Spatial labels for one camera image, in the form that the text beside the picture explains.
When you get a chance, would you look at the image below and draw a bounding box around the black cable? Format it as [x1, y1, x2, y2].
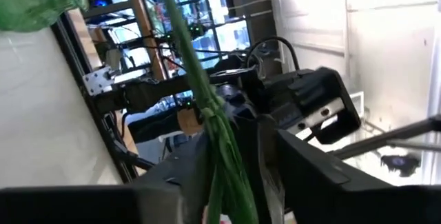
[245, 36, 301, 80]

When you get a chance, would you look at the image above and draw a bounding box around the red artificial flower bunch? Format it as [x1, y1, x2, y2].
[156, 0, 260, 224]

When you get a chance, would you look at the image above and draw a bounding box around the silver metal bracket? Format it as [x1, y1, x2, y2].
[82, 65, 115, 96]

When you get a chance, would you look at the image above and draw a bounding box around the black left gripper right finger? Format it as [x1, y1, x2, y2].
[276, 129, 441, 224]

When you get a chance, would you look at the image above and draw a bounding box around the black rig post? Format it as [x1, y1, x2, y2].
[332, 115, 441, 159]

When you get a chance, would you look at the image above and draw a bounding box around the wooden beam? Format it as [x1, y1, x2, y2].
[129, 0, 167, 81]

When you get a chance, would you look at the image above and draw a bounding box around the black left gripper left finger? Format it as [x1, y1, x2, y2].
[0, 133, 212, 224]

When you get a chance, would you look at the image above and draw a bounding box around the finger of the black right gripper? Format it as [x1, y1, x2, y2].
[256, 113, 286, 223]

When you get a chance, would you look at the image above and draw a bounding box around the green glass vase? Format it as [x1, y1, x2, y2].
[0, 0, 90, 34]

